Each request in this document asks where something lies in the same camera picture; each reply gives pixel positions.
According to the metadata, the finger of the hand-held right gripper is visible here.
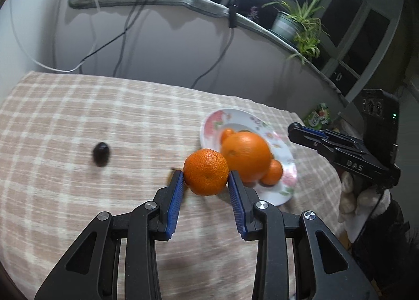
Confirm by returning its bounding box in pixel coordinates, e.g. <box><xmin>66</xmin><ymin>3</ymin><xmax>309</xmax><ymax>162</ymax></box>
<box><xmin>288</xmin><ymin>122</ymin><xmax>362</xmax><ymax>149</ymax></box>
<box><xmin>290</xmin><ymin>135</ymin><xmax>355</xmax><ymax>158</ymax></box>

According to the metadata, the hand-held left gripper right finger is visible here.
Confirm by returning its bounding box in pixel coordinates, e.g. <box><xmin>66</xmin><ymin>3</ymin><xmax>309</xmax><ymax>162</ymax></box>
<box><xmin>228</xmin><ymin>171</ymin><xmax>380</xmax><ymax>300</ymax></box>

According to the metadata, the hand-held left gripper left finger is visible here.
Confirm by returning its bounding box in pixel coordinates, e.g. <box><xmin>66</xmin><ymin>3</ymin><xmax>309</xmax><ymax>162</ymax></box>
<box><xmin>34</xmin><ymin>170</ymin><xmax>185</xmax><ymax>300</ymax></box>

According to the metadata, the medium bumpy orange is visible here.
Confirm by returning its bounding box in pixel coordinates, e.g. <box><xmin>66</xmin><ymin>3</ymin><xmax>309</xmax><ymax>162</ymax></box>
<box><xmin>183</xmin><ymin>149</ymin><xmax>230</xmax><ymax>196</ymax></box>

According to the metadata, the small mandarin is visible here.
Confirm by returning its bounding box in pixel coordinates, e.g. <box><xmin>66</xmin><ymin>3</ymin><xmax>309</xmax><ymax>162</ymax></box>
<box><xmin>260</xmin><ymin>159</ymin><xmax>284</xmax><ymax>186</ymax></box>

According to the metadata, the large orange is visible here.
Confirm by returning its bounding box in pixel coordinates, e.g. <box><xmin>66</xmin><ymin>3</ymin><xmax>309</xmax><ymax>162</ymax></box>
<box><xmin>220</xmin><ymin>132</ymin><xmax>273</xmax><ymax>183</ymax></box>

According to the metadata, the white floral plate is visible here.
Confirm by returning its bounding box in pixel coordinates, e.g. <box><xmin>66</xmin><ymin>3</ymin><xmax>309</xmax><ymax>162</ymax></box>
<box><xmin>200</xmin><ymin>108</ymin><xmax>298</xmax><ymax>207</ymax></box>

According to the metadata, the person's right forearm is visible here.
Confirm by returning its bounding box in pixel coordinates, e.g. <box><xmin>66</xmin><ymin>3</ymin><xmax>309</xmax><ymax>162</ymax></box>
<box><xmin>352</xmin><ymin>189</ymin><xmax>419</xmax><ymax>291</ymax></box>

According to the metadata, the person's right hand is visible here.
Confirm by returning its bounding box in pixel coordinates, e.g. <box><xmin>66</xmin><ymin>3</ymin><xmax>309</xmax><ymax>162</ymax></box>
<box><xmin>338</xmin><ymin>172</ymin><xmax>392</xmax><ymax>223</ymax></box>

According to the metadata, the green snack packet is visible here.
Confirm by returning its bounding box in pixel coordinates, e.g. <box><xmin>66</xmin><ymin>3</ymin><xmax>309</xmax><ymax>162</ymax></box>
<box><xmin>303</xmin><ymin>103</ymin><xmax>332</xmax><ymax>129</ymax></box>

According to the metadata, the dark plum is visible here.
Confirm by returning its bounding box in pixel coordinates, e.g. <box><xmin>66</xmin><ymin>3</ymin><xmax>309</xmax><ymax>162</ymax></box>
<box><xmin>92</xmin><ymin>142</ymin><xmax>112</xmax><ymax>167</ymax></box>

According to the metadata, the checked beige tablecloth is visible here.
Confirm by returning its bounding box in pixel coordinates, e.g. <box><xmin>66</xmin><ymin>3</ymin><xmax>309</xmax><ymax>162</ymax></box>
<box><xmin>0</xmin><ymin>71</ymin><xmax>346</xmax><ymax>300</ymax></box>

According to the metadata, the potted spider plant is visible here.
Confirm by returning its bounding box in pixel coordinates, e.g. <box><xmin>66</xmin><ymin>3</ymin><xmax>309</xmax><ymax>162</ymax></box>
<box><xmin>262</xmin><ymin>0</ymin><xmax>329</xmax><ymax>65</ymax></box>

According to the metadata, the window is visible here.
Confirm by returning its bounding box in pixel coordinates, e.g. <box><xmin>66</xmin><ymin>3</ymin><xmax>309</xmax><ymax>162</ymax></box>
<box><xmin>157</xmin><ymin>0</ymin><xmax>403</xmax><ymax>104</ymax></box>

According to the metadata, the white refrigerator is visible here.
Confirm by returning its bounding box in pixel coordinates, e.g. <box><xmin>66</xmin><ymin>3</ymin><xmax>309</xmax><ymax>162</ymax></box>
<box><xmin>0</xmin><ymin>0</ymin><xmax>79</xmax><ymax>104</ymax></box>

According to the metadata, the black ring light cable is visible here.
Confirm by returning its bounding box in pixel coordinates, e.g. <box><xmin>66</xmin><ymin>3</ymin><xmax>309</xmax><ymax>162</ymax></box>
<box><xmin>191</xmin><ymin>5</ymin><xmax>238</xmax><ymax>89</ymax></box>

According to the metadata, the black power cable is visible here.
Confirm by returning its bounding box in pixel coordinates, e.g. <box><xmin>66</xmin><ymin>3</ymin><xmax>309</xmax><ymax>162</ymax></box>
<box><xmin>79</xmin><ymin>0</ymin><xmax>172</xmax><ymax>62</ymax></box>
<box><xmin>113</xmin><ymin>0</ymin><xmax>148</xmax><ymax>76</ymax></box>

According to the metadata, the thin white cable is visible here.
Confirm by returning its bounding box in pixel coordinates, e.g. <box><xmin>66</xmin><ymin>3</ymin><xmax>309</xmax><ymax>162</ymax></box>
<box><xmin>9</xmin><ymin>0</ymin><xmax>99</xmax><ymax>73</ymax></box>

